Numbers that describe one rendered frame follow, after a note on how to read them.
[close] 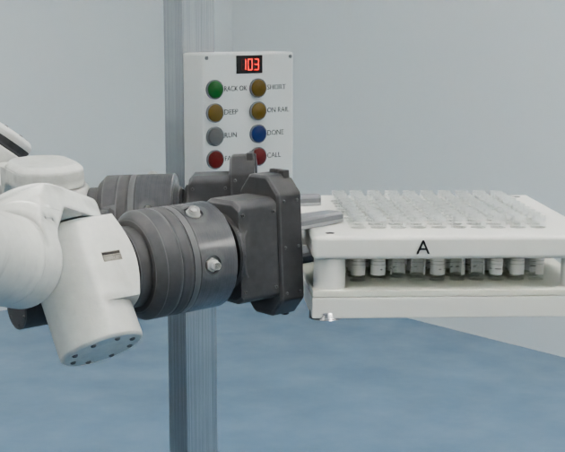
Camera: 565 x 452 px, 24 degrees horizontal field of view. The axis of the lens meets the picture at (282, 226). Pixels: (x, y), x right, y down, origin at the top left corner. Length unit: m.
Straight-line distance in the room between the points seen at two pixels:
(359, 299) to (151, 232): 0.19
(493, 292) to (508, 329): 4.07
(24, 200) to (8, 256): 0.08
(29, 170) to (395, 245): 0.37
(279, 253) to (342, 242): 0.05
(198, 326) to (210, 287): 1.09
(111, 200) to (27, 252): 0.35
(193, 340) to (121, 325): 1.15
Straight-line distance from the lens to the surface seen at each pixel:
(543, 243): 1.12
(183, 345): 2.13
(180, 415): 2.17
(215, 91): 2.01
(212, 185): 1.23
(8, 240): 0.87
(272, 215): 1.08
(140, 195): 1.23
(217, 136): 2.02
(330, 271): 1.09
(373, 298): 1.10
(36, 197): 0.95
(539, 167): 4.99
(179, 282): 1.01
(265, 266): 1.08
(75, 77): 5.86
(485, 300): 1.12
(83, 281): 0.98
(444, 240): 1.10
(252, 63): 2.05
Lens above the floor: 1.27
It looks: 9 degrees down
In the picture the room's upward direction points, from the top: straight up
